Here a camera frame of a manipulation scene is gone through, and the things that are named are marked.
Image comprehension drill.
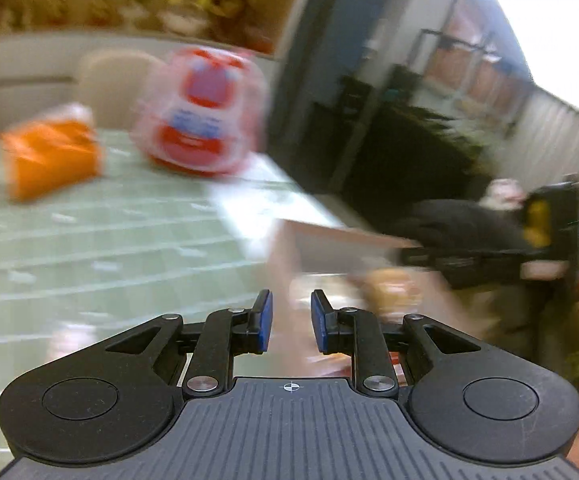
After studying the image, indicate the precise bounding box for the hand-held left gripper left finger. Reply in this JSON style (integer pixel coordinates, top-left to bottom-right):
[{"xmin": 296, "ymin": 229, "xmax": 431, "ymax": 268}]
[{"xmin": 69, "ymin": 289, "xmax": 274, "ymax": 400}]

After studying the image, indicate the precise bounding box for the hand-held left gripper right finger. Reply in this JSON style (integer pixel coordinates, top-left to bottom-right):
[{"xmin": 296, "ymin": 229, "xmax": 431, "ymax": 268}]
[{"xmin": 310, "ymin": 289, "xmax": 510, "ymax": 400}]

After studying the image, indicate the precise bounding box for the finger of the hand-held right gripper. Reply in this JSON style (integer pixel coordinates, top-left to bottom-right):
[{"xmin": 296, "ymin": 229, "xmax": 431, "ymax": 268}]
[
  {"xmin": 399, "ymin": 246, "xmax": 523, "ymax": 267},
  {"xmin": 442, "ymin": 260, "xmax": 523, "ymax": 290}
]

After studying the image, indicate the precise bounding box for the pink cardboard box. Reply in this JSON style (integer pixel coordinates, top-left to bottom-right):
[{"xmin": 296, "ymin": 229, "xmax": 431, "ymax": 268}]
[{"xmin": 268, "ymin": 220, "xmax": 475, "ymax": 366}]

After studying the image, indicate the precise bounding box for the yellow bread packet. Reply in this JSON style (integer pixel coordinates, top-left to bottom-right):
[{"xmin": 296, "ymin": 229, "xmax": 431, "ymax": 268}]
[{"xmin": 359, "ymin": 267, "xmax": 423, "ymax": 318}]

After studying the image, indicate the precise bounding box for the black puffer jacket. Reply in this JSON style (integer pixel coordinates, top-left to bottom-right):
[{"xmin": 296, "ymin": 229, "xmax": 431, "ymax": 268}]
[{"xmin": 394, "ymin": 199, "xmax": 535, "ymax": 261}]

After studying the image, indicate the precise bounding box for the green checked tablecloth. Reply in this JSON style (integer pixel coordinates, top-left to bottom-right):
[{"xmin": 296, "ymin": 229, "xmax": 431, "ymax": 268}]
[{"xmin": 0, "ymin": 127, "xmax": 320, "ymax": 480}]

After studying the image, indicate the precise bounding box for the red white rabbit bag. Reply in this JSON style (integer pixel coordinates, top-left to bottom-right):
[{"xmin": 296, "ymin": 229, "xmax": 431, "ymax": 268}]
[{"xmin": 132, "ymin": 46, "xmax": 267, "ymax": 177}]

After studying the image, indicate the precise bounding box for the orange tissue box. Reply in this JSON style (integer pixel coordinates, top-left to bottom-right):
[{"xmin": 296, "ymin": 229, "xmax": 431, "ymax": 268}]
[{"xmin": 0, "ymin": 102, "xmax": 104, "ymax": 202}]

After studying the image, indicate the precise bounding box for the beige dining chair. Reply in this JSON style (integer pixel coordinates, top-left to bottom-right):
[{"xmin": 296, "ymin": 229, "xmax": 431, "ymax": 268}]
[{"xmin": 76, "ymin": 50, "xmax": 165, "ymax": 128}]

